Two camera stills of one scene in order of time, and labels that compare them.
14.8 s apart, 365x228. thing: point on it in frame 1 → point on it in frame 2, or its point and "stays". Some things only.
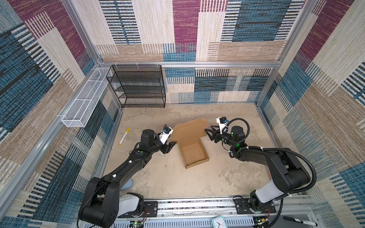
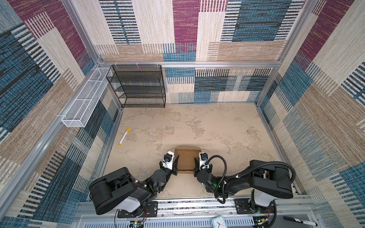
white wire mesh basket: (87, 99) stays
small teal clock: (219, 222) stays
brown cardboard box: (187, 135) → (186, 159)
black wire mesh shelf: (138, 86) stays
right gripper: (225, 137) → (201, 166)
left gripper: (168, 148) → (175, 167)
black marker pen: (301, 221) stays
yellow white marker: (123, 137) stays
